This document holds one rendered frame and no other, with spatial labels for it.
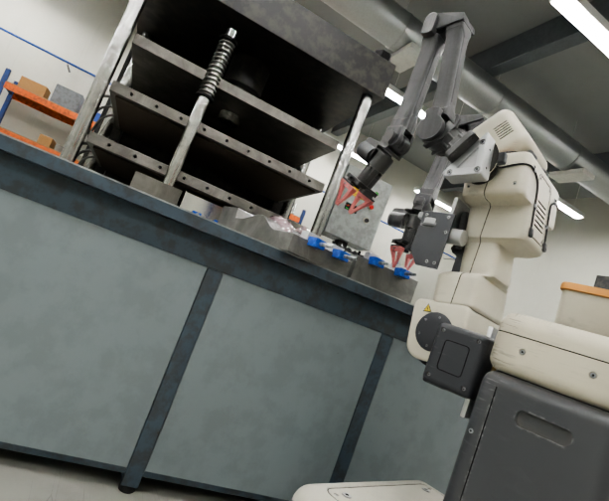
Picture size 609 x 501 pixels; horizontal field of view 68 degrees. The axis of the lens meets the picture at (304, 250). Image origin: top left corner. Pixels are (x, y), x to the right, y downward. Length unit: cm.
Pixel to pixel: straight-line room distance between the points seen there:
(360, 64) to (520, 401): 190
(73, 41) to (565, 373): 823
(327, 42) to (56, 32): 658
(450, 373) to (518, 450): 22
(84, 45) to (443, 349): 795
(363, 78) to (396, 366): 148
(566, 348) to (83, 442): 120
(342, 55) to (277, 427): 177
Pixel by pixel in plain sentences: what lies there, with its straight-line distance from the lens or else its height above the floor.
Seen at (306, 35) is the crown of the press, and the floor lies 188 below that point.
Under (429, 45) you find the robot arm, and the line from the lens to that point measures 152.
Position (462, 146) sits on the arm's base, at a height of 118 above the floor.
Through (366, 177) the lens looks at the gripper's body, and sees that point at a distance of 136.
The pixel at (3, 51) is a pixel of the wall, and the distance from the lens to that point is 856.
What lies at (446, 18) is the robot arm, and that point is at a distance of 154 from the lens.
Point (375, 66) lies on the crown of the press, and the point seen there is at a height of 194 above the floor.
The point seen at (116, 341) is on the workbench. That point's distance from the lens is 136.
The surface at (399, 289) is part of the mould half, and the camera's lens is 162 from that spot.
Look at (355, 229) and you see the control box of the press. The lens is 250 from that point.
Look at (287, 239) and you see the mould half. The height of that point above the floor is 83.
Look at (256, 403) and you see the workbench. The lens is 147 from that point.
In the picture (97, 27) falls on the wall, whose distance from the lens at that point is 865.
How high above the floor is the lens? 68
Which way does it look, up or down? 6 degrees up
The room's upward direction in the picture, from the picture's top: 21 degrees clockwise
